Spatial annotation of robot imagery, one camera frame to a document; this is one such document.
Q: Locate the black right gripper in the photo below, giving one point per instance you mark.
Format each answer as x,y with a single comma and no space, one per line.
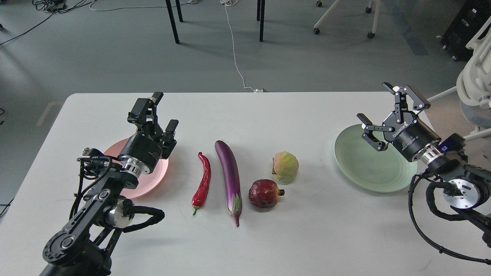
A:
410,135

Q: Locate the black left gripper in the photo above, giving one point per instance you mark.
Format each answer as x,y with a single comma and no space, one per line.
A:
145,148

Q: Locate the red chili pepper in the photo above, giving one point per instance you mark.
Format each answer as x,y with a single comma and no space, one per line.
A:
200,196

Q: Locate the purple eggplant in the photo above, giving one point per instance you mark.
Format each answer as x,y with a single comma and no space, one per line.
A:
231,179

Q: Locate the yellow green peach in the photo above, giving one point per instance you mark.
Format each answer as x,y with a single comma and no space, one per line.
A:
285,166

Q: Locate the red pomegranate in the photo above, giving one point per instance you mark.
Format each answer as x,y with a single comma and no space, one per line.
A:
264,194

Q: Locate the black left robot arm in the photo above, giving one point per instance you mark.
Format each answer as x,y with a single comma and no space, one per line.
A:
100,214

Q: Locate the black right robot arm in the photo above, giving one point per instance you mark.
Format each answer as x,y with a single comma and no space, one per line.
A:
455,187

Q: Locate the pink plate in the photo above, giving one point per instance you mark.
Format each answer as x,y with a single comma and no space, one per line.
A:
147,182

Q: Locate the green plate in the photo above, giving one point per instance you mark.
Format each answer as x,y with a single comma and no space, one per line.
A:
377,171

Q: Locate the white office chair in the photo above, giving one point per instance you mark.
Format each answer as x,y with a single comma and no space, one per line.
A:
473,85

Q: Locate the black table legs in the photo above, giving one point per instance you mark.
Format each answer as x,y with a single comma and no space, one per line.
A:
260,16

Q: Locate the black equipment case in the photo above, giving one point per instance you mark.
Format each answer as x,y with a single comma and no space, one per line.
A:
468,21

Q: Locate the white rolling chair base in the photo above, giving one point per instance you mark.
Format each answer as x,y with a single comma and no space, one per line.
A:
372,4

